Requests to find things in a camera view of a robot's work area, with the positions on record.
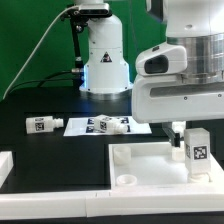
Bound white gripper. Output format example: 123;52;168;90
132;75;224;147

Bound white square tabletop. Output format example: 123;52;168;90
108;141;224;191

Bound white marker sheet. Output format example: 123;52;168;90
64;116;151;136

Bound white fence obstacle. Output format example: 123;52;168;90
0;160;224;220

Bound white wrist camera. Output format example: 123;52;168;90
135;42;187;76

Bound black cable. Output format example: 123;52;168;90
5;69;83;98

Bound black camera on stand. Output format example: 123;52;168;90
72;3;112;18

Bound grey cable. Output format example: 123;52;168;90
2;5;80;100

